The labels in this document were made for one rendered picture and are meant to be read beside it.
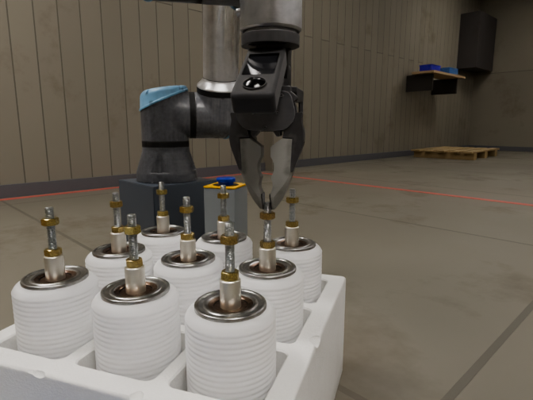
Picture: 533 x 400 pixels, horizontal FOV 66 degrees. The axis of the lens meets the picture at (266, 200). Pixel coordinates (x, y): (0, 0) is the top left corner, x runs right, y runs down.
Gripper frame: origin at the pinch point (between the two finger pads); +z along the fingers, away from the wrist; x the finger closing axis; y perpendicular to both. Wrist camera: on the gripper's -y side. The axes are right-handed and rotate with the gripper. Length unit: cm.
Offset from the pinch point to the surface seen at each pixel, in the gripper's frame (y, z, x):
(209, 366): -15.7, 13.5, 2.0
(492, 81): 765, -86, -237
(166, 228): 14.4, 8.6, 21.2
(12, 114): 164, -16, 196
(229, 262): -11.5, 4.4, 1.2
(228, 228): -11.6, 0.8, 1.2
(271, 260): -0.2, 7.9, -0.7
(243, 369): -15.1, 13.8, -1.2
